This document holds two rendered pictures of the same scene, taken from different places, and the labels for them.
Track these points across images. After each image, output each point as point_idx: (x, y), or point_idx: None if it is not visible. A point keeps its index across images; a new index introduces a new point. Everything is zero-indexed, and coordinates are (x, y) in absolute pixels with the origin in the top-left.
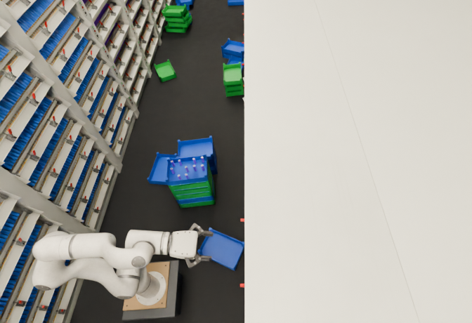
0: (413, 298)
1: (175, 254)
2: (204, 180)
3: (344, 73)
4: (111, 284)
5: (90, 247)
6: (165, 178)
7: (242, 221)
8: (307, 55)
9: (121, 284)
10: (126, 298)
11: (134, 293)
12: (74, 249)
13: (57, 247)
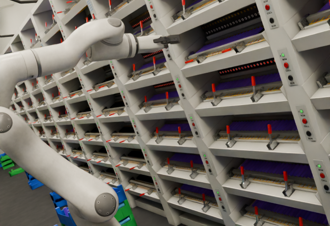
0: None
1: (144, 37)
2: (121, 200)
3: None
4: (79, 175)
5: (55, 45)
6: (68, 212)
7: (188, 62)
8: None
9: (93, 176)
10: (109, 199)
11: (117, 196)
12: (37, 49)
13: (17, 51)
